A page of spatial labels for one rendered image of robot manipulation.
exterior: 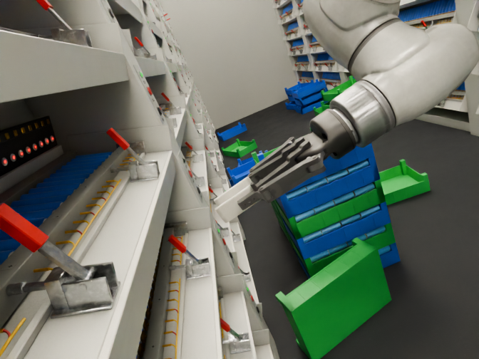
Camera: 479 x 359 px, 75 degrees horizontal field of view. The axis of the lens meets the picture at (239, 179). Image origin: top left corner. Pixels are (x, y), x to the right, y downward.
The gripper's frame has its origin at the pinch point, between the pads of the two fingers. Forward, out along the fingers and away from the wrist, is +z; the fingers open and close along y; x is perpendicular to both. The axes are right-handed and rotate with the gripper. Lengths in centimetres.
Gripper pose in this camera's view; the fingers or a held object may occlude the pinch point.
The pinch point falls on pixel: (236, 199)
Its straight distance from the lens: 50.7
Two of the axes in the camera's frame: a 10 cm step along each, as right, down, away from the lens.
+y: -1.2, -3.4, 9.3
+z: -8.2, 5.7, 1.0
